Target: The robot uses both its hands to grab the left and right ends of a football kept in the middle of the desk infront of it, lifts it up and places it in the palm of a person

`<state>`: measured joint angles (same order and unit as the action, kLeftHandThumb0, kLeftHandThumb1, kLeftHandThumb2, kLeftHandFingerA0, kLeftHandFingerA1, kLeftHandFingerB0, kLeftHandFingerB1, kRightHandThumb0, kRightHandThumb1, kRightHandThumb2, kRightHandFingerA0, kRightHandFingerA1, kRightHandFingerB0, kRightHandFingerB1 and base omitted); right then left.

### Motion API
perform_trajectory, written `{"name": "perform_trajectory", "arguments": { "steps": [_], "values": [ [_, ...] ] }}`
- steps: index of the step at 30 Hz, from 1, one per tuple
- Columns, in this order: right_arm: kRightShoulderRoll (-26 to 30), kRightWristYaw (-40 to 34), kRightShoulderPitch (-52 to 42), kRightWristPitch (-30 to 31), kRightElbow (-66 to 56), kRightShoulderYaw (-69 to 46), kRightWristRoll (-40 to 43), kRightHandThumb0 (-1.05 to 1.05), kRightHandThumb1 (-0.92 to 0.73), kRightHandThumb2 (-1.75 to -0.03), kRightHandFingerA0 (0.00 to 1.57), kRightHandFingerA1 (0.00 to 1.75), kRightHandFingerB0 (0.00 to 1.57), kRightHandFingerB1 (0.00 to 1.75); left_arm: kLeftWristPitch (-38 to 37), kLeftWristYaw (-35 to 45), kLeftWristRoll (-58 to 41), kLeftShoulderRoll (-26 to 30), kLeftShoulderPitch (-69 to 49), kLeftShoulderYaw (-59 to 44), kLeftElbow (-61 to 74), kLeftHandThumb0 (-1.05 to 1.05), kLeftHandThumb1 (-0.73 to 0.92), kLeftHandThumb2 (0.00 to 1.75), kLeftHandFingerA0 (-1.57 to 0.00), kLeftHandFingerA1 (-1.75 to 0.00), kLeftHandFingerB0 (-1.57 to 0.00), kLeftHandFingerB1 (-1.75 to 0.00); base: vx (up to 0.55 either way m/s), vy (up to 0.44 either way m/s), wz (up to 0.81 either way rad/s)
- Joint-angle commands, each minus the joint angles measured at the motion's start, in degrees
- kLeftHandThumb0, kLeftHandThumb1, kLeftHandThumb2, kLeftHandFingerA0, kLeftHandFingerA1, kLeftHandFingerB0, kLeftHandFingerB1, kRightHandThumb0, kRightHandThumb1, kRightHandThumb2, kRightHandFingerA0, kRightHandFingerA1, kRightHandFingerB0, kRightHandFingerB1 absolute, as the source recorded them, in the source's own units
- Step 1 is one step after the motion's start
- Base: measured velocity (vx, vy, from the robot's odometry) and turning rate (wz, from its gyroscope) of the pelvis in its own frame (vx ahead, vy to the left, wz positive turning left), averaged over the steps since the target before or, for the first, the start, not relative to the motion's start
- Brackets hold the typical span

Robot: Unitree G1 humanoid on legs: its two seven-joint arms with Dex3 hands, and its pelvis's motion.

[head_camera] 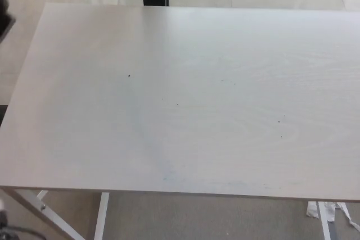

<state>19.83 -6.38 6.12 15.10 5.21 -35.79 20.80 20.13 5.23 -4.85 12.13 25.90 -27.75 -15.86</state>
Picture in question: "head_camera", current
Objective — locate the white straight table leg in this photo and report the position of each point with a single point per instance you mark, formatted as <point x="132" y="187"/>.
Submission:
<point x="101" y="217"/>
<point x="324" y="223"/>

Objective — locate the white diagonal table leg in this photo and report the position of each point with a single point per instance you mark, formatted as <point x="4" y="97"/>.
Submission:
<point x="42" y="214"/>

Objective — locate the white crumpled tape strip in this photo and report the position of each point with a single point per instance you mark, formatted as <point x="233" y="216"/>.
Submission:
<point x="329" y="212"/>

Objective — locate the black seat edge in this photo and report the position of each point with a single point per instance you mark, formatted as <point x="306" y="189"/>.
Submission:
<point x="2" y="115"/>

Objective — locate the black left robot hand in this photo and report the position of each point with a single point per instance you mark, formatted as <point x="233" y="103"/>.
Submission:
<point x="5" y="12"/>

